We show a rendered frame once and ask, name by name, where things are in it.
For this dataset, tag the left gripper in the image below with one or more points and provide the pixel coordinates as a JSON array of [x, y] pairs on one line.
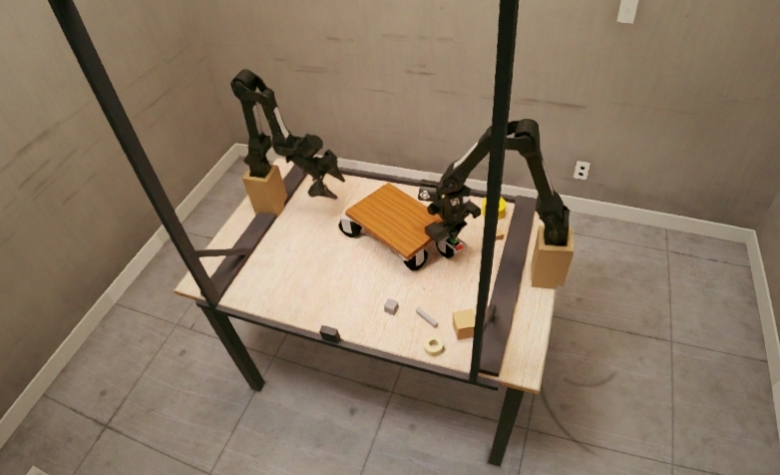
[[318, 189]]

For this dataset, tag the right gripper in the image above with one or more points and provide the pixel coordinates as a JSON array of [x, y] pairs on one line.
[[453, 222]]

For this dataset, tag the beige roll of tape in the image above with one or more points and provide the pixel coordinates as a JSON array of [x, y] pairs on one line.
[[433, 340]]

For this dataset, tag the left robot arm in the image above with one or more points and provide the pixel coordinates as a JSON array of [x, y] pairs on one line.
[[282, 140]]

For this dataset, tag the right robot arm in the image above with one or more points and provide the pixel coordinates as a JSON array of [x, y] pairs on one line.
[[551, 210]]

